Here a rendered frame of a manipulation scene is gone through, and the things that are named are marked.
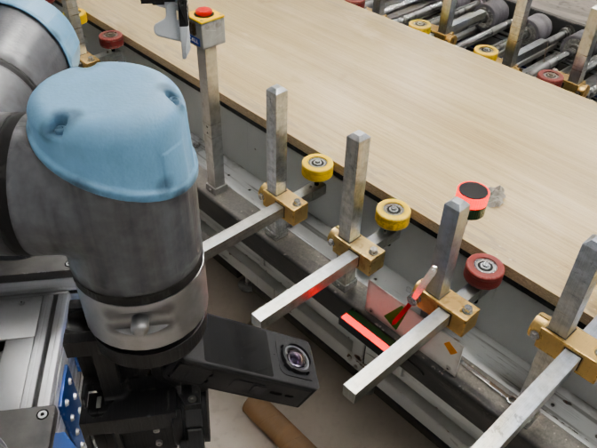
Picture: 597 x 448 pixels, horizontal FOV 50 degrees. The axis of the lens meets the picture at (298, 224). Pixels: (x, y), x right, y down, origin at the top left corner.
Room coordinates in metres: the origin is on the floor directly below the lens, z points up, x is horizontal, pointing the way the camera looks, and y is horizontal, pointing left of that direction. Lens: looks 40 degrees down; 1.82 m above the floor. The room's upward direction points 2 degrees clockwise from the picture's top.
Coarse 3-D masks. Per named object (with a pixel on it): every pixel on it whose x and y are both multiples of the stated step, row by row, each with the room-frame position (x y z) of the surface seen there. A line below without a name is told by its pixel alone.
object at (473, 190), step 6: (462, 186) 0.97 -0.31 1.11; (468, 186) 0.97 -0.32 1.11; (474, 186) 0.97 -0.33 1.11; (480, 186) 0.97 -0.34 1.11; (462, 192) 0.95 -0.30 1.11; (468, 192) 0.95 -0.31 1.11; (474, 192) 0.95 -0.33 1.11; (480, 192) 0.95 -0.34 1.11; (486, 192) 0.95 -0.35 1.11; (474, 198) 0.93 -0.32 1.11; (480, 198) 0.93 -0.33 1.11; (474, 210) 0.93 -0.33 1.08
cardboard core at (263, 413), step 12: (252, 408) 1.16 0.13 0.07; (264, 408) 1.15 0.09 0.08; (252, 420) 1.14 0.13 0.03; (264, 420) 1.12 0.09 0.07; (276, 420) 1.11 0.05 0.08; (288, 420) 1.12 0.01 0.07; (264, 432) 1.10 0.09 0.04; (276, 432) 1.08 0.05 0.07; (288, 432) 1.07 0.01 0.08; (300, 432) 1.08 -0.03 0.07; (276, 444) 1.06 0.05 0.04; (288, 444) 1.04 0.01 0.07; (300, 444) 1.03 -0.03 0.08; (312, 444) 1.04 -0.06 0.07
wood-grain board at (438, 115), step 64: (128, 0) 2.36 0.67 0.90; (192, 0) 2.38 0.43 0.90; (256, 0) 2.40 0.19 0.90; (320, 0) 2.42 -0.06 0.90; (192, 64) 1.85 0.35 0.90; (256, 64) 1.86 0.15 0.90; (320, 64) 1.88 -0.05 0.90; (384, 64) 1.89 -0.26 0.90; (448, 64) 1.91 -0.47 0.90; (320, 128) 1.49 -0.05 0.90; (384, 128) 1.50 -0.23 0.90; (448, 128) 1.51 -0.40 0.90; (512, 128) 1.52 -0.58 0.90; (576, 128) 1.53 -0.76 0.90; (384, 192) 1.22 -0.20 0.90; (448, 192) 1.22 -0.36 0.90; (512, 192) 1.23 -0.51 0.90; (576, 192) 1.24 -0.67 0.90; (512, 256) 1.00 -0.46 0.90; (576, 256) 1.01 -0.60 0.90
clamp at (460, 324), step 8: (416, 288) 0.94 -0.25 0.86; (424, 296) 0.91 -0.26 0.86; (432, 296) 0.91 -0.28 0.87; (448, 296) 0.91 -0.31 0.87; (456, 296) 0.91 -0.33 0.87; (424, 304) 0.91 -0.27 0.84; (432, 304) 0.90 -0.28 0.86; (440, 304) 0.89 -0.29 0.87; (448, 304) 0.88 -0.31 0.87; (456, 304) 0.89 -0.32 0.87; (464, 304) 0.89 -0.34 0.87; (472, 304) 0.89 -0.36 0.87; (448, 312) 0.87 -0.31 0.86; (456, 312) 0.86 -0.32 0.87; (456, 320) 0.85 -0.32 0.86; (464, 320) 0.84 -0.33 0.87; (472, 320) 0.86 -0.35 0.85; (456, 328) 0.85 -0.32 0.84; (464, 328) 0.84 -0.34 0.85
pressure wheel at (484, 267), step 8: (472, 256) 0.99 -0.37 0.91; (480, 256) 0.99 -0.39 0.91; (488, 256) 0.99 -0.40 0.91; (472, 264) 0.97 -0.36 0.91; (480, 264) 0.97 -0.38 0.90; (488, 264) 0.96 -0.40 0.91; (496, 264) 0.97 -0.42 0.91; (464, 272) 0.97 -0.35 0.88; (472, 272) 0.94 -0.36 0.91; (480, 272) 0.94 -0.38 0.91; (488, 272) 0.95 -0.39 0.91; (496, 272) 0.94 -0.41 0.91; (504, 272) 0.95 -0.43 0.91; (472, 280) 0.94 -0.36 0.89; (480, 280) 0.93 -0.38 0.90; (488, 280) 0.92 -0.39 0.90; (496, 280) 0.93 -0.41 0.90; (480, 288) 0.93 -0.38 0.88; (488, 288) 0.92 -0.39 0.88
